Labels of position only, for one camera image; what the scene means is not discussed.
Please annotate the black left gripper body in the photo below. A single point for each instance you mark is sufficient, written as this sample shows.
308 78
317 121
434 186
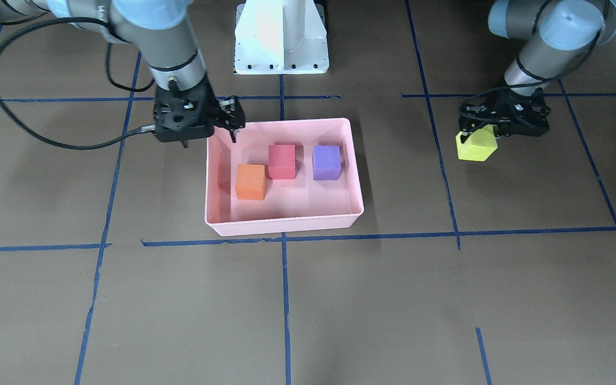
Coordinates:
523 108

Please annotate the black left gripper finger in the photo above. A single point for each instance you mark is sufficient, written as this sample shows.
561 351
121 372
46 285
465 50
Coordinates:
464 135

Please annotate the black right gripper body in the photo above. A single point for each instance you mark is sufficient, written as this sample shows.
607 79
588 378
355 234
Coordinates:
209 107

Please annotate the yellow-green foam block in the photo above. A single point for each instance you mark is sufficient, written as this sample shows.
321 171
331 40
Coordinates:
481 144

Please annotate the red foam block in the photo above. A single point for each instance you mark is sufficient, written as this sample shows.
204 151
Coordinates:
281 161

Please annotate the orange foam block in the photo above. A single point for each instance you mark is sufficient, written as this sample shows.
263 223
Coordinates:
250 182

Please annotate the purple foam block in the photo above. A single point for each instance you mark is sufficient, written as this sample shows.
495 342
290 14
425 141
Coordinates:
326 162

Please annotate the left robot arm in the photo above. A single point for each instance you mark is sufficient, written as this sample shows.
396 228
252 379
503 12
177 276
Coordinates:
556 33

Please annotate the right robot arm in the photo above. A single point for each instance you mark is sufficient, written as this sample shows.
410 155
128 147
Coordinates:
161 30

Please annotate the pink plastic bin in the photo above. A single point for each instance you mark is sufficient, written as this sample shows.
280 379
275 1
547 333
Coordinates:
289 205

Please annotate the brown paper table cover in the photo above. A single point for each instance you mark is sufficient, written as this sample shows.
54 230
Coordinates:
501 272

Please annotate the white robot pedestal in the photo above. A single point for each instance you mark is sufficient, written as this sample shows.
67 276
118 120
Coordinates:
281 37

